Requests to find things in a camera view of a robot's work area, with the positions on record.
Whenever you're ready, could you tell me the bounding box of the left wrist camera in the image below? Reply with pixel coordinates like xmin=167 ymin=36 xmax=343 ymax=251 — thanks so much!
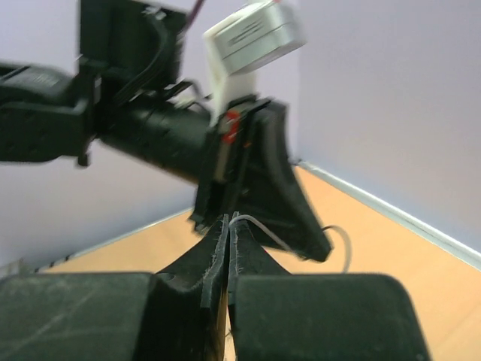
xmin=203 ymin=1 xmax=306 ymax=127

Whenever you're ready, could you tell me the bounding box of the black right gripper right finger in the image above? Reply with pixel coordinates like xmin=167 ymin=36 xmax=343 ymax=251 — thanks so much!
xmin=228 ymin=212 xmax=289 ymax=277

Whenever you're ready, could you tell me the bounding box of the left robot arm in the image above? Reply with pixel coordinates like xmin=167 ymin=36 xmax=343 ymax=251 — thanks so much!
xmin=1 ymin=1 xmax=331 ymax=262

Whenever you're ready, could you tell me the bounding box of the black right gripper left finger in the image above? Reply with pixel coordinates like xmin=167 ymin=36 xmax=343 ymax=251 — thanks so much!
xmin=156 ymin=214 xmax=229 ymax=308

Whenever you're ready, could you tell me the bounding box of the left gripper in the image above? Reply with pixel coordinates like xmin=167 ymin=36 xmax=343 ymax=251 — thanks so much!
xmin=189 ymin=96 xmax=331 ymax=262

